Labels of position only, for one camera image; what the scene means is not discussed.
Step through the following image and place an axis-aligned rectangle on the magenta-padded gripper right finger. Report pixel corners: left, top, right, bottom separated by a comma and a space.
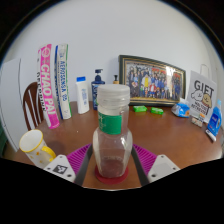
131, 143, 182, 187

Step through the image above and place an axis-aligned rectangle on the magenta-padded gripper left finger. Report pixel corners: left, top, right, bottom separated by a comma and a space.
43, 143, 94, 187

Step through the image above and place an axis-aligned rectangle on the clear bottle with green label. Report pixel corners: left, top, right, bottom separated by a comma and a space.
92, 83, 134, 179

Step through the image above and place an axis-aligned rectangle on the white mug with yellow rim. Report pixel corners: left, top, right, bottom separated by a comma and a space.
18, 129, 57, 169

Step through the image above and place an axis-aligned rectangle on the flat round red coaster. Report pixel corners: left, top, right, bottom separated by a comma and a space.
94, 165, 130, 185

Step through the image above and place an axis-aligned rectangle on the small printed box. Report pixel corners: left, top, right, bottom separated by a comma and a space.
190, 114, 204, 128

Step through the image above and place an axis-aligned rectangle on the blue tissue pack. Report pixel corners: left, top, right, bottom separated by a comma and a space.
171, 101, 191, 119

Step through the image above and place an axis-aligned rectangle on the green crate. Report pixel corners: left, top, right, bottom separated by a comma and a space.
0, 123, 8, 156

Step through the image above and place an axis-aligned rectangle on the blue detergent bottle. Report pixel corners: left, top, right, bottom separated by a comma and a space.
206, 99, 223, 137

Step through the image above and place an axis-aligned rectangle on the dark wooden chair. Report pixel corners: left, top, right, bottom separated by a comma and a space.
22, 81, 46, 132

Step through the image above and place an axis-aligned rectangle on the white bottle with blue cap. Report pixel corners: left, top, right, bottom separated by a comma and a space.
75, 76, 90, 115

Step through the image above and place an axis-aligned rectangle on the white refrigerator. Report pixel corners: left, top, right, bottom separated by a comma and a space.
0, 58, 29, 153

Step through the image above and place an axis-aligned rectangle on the white paper gift bag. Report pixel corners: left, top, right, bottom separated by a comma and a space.
186, 63, 218, 124

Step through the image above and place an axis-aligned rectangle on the framed group photo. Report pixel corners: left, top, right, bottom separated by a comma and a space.
118, 54, 187, 108

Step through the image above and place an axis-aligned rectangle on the dark blue pump bottle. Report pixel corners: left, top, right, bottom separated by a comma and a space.
91, 68, 106, 111

